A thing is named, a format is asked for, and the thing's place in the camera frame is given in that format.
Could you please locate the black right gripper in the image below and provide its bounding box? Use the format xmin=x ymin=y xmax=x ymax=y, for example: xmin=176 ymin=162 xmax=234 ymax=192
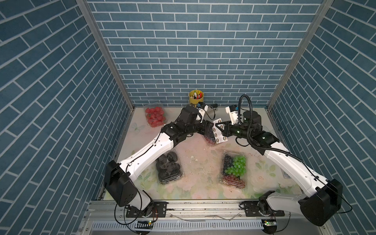
xmin=215 ymin=121 xmax=251 ymax=142

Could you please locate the white fruit sticker sheet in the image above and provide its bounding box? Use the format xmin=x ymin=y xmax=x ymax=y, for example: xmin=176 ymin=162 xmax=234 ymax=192
xmin=213 ymin=118 xmax=222 ymax=136

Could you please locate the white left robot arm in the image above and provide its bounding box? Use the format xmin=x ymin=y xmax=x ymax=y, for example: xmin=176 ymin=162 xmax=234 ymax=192
xmin=103 ymin=102 xmax=212 ymax=211

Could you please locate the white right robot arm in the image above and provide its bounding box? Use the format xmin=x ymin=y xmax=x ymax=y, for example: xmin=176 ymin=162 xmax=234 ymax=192
xmin=214 ymin=95 xmax=343 ymax=226

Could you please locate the clear box of blueberries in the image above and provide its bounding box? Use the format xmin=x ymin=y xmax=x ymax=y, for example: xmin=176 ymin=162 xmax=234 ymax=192
xmin=203 ymin=130 xmax=217 ymax=146

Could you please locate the yellow pen cup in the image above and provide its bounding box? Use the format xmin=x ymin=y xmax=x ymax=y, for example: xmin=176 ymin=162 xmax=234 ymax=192
xmin=189 ymin=90 xmax=204 ymax=106

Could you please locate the clear box of mixed grapes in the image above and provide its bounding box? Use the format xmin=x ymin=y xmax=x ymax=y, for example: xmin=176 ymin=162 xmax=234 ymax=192
xmin=220 ymin=152 xmax=247 ymax=189

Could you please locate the clear box of avocados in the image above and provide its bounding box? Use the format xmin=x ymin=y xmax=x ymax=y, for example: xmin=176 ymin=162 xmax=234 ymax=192
xmin=156 ymin=149 xmax=183 ymax=185

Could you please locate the clear box of strawberries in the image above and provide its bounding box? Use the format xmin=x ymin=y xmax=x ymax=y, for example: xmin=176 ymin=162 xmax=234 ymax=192
xmin=144 ymin=103 xmax=167 ymax=128

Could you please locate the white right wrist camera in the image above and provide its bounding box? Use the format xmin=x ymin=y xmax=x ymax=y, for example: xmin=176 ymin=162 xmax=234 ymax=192
xmin=225 ymin=105 xmax=239 ymax=125

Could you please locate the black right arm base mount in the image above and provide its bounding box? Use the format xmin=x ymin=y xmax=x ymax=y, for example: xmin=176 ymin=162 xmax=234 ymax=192
xmin=239 ymin=191 xmax=285 ymax=217

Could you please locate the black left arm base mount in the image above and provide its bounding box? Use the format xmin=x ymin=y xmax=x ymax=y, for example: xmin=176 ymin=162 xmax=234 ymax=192
xmin=125 ymin=201 xmax=168 ymax=218

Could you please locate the aluminium front rail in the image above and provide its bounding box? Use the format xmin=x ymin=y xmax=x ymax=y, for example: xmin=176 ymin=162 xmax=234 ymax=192
xmin=83 ymin=199 xmax=327 ymax=224

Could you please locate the aluminium corner post right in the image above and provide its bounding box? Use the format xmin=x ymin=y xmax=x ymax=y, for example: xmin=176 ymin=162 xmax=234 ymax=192
xmin=266 ymin=0 xmax=335 ymax=111

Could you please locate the aluminium corner post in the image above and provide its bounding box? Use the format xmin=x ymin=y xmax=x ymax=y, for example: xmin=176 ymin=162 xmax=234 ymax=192
xmin=266 ymin=0 xmax=335 ymax=111
xmin=76 ymin=0 xmax=135 ymax=112

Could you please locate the aluminium corner post left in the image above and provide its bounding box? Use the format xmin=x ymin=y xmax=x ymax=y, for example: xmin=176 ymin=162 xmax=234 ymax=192
xmin=76 ymin=0 xmax=135 ymax=112

